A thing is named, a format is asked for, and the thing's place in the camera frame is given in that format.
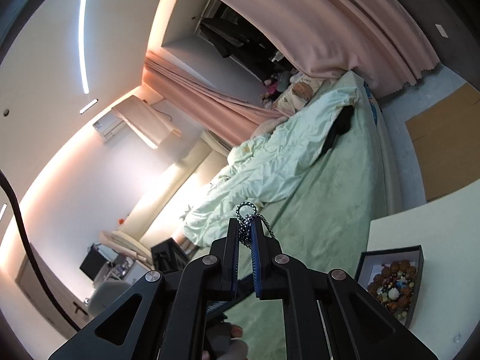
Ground person's left hand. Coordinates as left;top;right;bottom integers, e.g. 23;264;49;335
200;322;249;360

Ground black garment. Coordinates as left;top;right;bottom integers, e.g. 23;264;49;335
320;105;355;156

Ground hanging dark clothes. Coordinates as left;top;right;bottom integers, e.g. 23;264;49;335
199;2;278;69

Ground wide pink curtain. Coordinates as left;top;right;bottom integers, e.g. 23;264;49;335
170;0;441;98

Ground grey chair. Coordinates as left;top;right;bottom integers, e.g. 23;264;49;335
88;281;130;317

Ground silver chain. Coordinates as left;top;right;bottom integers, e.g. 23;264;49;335
235;202;278;250

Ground black cable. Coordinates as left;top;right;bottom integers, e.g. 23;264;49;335
0;169;81;332

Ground white air conditioner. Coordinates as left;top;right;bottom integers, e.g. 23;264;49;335
92;109;130;143

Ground black monitor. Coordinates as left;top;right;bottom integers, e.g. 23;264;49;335
79;249;107;281

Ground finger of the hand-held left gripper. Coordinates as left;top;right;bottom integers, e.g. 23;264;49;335
206;300;230;316

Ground light green duvet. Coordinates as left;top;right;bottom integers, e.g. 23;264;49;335
184;71;366;246

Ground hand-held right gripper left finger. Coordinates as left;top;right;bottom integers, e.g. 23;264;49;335
49;217;241;360

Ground long ceiling light strip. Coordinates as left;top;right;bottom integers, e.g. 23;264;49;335
78;0;94;94

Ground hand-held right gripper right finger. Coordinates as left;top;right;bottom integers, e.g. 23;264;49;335
250;215;439;360

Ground black jewelry box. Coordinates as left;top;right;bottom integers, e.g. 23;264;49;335
354;245;424;326

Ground beige padded headboard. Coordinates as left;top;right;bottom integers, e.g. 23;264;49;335
120;131;229;244

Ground flat cardboard sheet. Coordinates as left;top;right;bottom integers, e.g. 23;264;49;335
404;82;480;202

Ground brown wooden bead bracelet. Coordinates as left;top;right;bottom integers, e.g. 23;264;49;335
367;260;418;312

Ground bed with green sheet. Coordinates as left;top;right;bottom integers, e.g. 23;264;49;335
139;69;404;360

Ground printed pillow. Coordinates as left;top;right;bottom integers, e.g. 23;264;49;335
275;77;323;115

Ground narrow pink curtain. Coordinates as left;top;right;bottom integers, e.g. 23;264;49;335
144;50;286;147

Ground pile of plush toys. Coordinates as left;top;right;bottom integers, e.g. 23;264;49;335
259;69;297;109

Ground beige air deflector board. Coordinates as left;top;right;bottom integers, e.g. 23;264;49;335
112;95;182;151

